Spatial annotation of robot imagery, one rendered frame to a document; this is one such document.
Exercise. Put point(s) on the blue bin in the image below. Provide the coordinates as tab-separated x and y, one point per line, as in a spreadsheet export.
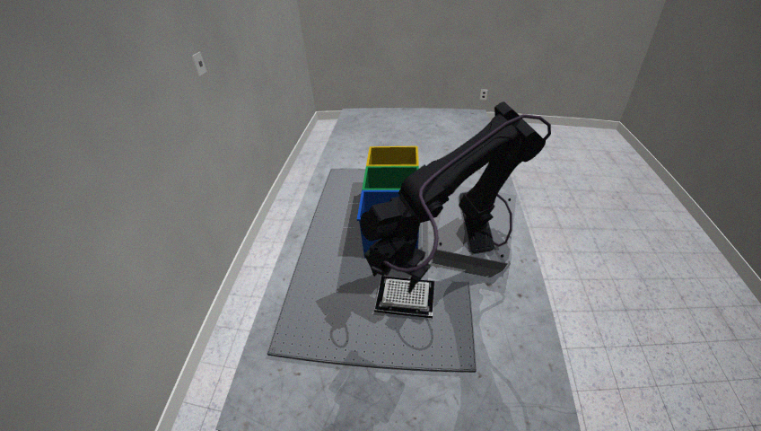
368	199

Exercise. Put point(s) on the white well plate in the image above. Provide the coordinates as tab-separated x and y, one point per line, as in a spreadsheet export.
414	300

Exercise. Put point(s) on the yellow bin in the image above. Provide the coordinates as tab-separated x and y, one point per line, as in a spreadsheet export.
393	156

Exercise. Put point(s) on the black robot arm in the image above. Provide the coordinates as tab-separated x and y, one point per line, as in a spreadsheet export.
493	143

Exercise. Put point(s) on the green bin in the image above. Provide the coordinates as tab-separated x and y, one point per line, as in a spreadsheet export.
386	177

